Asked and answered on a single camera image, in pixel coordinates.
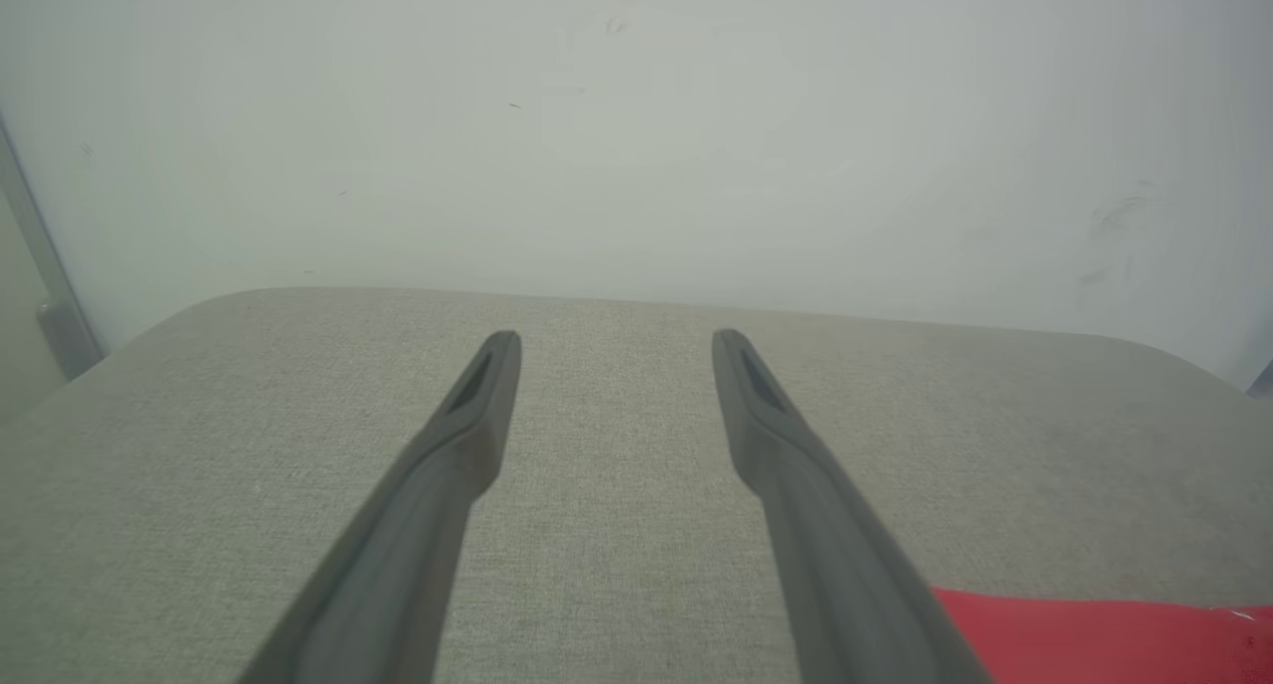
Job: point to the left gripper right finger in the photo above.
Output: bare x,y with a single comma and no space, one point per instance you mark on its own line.
835,585

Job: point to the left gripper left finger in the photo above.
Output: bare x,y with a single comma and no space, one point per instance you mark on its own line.
398,565

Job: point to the red and white shirt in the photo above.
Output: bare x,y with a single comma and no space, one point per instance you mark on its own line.
1094,644

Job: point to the grey metal pole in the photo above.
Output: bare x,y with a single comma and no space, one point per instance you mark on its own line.
65,331

